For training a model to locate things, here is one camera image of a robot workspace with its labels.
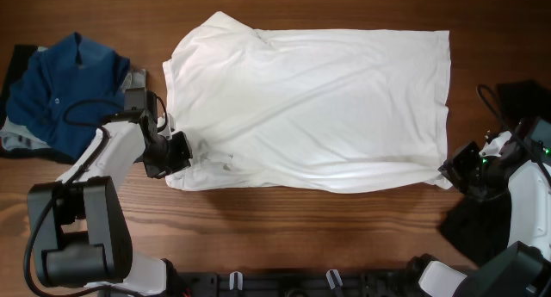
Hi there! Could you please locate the light grey folded garment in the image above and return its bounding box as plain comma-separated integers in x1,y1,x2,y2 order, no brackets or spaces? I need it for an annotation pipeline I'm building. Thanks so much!
0,46,147,152

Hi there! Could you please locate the right black cable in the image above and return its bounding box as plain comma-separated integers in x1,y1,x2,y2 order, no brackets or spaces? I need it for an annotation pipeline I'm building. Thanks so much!
475,84,551,186

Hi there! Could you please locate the white t-shirt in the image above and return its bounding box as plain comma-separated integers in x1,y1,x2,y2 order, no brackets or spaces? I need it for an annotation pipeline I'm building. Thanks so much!
163,12,451,194

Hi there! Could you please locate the black cable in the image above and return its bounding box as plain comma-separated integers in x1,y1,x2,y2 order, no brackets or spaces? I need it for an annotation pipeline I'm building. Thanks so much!
475,84,551,186
23,98,130,297

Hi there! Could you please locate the left black cable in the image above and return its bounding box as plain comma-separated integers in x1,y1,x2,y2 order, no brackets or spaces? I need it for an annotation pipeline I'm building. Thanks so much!
23,98,130,297

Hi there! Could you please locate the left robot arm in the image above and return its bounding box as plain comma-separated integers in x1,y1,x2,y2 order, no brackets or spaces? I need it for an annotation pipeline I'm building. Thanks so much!
23,88,192,296

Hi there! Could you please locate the black garment right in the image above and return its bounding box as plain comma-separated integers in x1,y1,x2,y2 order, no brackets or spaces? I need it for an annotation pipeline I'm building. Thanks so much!
440,80,550,266

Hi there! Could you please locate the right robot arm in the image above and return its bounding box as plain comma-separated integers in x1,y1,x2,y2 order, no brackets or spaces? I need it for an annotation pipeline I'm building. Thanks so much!
414,117,550,296

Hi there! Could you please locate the blue polo shirt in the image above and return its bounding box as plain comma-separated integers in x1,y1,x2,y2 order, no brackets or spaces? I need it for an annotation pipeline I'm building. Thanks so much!
7,33,130,159

